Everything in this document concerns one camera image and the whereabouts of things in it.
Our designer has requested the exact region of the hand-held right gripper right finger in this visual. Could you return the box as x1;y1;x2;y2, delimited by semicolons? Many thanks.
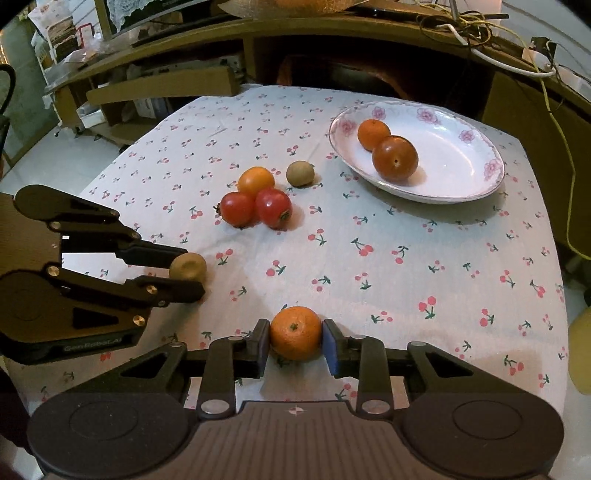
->
322;318;532;418

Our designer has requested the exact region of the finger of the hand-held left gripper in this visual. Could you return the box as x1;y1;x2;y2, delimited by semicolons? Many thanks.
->
45;263;206;325
47;216;189;271

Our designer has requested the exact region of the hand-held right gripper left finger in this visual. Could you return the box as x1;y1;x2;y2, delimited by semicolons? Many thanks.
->
60;318;271;418

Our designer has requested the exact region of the brown kiwi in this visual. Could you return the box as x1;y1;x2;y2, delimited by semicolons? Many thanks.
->
286;161;316;188
168;252;208;283

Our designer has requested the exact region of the orange with green stem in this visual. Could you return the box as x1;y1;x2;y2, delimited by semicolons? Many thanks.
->
270;306;322;361

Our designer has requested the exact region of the yellowish orange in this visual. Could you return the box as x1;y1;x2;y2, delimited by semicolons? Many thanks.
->
237;167;276;197

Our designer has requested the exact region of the white floral plate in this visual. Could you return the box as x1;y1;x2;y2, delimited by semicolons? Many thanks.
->
329;102;506;204

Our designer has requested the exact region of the cherry print tablecloth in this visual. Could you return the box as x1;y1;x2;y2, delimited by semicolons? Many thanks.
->
9;83;568;416

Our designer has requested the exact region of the wooden keyboard tray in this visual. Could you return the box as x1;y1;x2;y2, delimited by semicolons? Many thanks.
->
85;65;241;109

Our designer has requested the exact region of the large dark red tomato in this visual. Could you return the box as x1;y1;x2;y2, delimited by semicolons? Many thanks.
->
372;136;419;182

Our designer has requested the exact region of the small deep orange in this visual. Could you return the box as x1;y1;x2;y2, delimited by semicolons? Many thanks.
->
357;119;392;151

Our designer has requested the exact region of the white lace cloth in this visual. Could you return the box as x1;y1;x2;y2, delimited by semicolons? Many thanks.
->
105;0;204;33

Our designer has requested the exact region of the yellow plastic object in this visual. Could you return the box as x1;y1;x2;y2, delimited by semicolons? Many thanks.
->
567;305;591;395

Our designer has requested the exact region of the wooden desk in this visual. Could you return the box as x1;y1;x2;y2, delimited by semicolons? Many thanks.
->
44;0;591;259

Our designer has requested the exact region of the black power adapter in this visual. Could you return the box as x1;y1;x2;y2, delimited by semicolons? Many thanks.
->
530;36;559;61

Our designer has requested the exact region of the black metal frame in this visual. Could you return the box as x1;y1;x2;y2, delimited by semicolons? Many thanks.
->
0;64;17;174

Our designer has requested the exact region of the white cable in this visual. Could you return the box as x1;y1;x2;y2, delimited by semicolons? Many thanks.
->
434;18;555;75

